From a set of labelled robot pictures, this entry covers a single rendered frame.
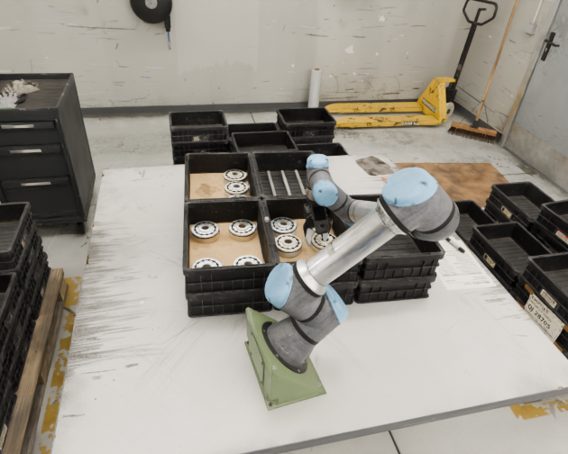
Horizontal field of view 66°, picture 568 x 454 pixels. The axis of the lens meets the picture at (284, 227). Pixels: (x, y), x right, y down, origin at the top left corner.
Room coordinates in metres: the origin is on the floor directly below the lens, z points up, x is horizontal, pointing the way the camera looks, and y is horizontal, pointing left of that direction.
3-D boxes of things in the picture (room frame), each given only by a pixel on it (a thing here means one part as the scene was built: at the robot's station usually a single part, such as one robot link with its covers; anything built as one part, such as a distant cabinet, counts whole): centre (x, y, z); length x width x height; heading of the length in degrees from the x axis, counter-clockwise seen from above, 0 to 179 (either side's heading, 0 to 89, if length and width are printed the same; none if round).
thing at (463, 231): (2.27, -1.14, 0.26); 0.40 x 0.30 x 0.23; 16
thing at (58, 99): (2.48, 1.58, 0.45); 0.60 x 0.45 x 0.90; 16
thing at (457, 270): (1.43, -0.72, 0.70); 0.33 x 0.23 x 0.01; 16
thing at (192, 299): (1.23, 0.20, 0.76); 0.40 x 0.30 x 0.12; 12
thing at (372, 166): (2.24, -0.48, 0.71); 0.22 x 0.19 x 0.01; 16
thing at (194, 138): (2.95, 0.67, 0.37); 0.40 x 0.30 x 0.45; 106
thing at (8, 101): (2.35, 1.62, 0.88); 0.25 x 0.19 x 0.03; 16
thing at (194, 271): (1.23, 0.20, 0.92); 0.40 x 0.30 x 0.02; 12
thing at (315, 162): (1.31, -0.10, 1.15); 0.09 x 0.08 x 0.11; 10
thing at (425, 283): (1.36, -0.38, 0.76); 0.40 x 0.30 x 0.12; 12
